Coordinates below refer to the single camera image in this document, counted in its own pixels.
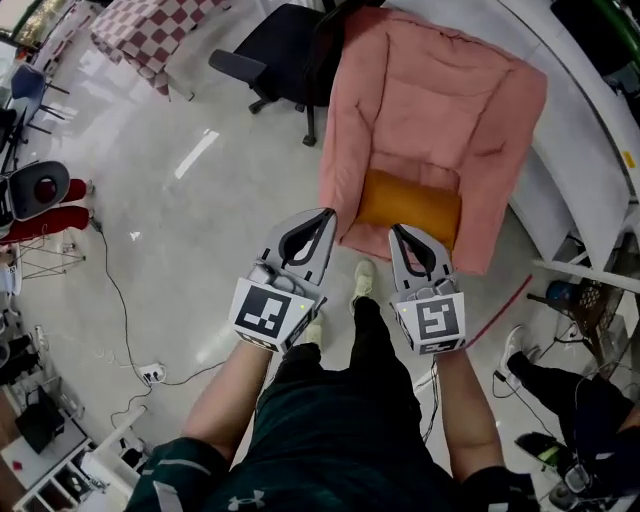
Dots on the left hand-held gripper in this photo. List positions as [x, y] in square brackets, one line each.
[260, 310]

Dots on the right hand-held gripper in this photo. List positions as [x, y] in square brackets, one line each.
[435, 320]

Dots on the orange pillow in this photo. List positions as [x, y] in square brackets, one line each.
[410, 202]

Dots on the person's right forearm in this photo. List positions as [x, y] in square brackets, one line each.
[465, 410]

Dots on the person's left forearm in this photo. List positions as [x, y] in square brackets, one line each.
[232, 395]

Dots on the person's right pale shoe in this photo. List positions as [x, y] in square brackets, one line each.
[363, 280]

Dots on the person's pale shoe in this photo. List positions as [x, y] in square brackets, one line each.
[363, 280]
[316, 330]

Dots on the person's black trousers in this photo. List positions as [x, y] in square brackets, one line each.
[372, 330]

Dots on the person's left pale shoe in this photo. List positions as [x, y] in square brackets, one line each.
[316, 330]

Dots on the blue ball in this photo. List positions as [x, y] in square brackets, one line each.
[562, 292]

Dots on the white curved counter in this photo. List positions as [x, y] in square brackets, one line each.
[565, 165]

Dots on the white power strip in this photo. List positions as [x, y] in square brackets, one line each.
[151, 374]

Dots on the black office chair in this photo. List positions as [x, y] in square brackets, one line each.
[280, 45]

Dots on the person's dark green shirt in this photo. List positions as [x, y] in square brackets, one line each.
[320, 450]

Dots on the red checkered table cloth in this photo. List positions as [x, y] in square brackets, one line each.
[145, 35]

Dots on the grey chair back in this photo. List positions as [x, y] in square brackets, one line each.
[27, 192]

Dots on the black flat box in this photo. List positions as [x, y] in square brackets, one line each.
[39, 422]

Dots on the green pole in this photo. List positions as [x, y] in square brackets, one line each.
[620, 22]

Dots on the blue chair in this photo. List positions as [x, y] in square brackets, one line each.
[27, 82]

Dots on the white shelf unit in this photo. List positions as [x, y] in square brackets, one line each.
[60, 465]

